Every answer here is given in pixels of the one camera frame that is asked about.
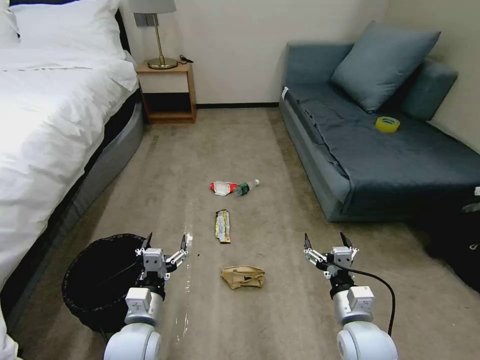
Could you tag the white sofa tag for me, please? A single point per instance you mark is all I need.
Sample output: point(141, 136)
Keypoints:
point(284, 93)

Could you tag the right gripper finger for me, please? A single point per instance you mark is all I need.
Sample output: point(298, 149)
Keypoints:
point(351, 248)
point(314, 255)

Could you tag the brass table lamp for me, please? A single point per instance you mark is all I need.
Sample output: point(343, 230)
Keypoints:
point(162, 63)

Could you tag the small white paper scrap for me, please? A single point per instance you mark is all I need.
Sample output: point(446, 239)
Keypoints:
point(189, 239)

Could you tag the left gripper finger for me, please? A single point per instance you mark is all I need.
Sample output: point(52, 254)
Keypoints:
point(144, 250)
point(179, 255)

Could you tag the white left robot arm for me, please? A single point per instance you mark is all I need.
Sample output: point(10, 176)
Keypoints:
point(135, 333)

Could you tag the blue-grey sofa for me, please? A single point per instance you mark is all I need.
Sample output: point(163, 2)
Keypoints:
point(311, 142)

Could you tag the black bag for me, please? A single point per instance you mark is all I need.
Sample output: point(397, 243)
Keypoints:
point(453, 247)

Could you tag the red and white wrapper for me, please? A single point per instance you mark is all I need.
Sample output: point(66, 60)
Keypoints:
point(222, 187)

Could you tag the black round trash bin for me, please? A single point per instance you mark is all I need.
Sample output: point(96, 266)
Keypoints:
point(93, 277)

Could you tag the white bed duvet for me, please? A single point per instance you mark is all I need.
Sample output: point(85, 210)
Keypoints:
point(48, 123)

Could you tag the blue bolster cushion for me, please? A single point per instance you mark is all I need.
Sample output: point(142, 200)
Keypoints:
point(431, 90)

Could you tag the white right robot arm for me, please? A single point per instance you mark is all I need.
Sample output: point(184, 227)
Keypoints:
point(360, 330)

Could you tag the white pillow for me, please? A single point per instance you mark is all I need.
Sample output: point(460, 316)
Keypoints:
point(67, 26)

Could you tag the crushed green plastic bottle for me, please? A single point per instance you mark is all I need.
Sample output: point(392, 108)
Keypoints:
point(244, 188)

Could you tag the dark blue sofa cover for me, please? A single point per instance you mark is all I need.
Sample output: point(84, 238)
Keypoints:
point(393, 165)

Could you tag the grey bed base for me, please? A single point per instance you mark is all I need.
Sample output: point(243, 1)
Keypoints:
point(112, 150)

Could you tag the large blue square cushion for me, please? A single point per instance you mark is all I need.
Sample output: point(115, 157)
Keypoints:
point(382, 63)

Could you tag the wooden nightstand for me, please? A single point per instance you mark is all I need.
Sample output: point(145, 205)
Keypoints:
point(167, 93)

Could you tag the yellow snack wrapper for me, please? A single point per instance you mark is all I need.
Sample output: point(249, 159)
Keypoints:
point(222, 227)

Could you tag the crumpled brown paper bag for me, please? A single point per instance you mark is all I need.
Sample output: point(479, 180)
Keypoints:
point(242, 277)

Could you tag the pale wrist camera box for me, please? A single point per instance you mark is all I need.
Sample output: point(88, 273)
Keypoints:
point(153, 258)
point(342, 256)

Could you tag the yellow tape roll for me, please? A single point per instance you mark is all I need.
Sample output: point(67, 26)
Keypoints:
point(388, 125)

